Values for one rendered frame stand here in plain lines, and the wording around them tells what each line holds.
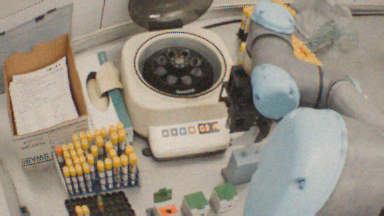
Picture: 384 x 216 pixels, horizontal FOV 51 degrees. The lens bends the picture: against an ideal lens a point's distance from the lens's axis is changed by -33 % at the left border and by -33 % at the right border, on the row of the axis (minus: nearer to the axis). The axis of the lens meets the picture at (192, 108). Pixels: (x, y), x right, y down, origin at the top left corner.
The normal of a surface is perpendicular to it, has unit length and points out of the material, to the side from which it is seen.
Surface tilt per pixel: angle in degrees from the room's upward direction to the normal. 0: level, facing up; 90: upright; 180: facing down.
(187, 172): 0
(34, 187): 0
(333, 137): 2
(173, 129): 25
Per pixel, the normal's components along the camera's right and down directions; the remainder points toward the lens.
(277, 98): -0.09, 0.76
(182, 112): 0.25, 0.77
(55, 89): 0.15, -0.62
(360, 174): 0.12, -0.18
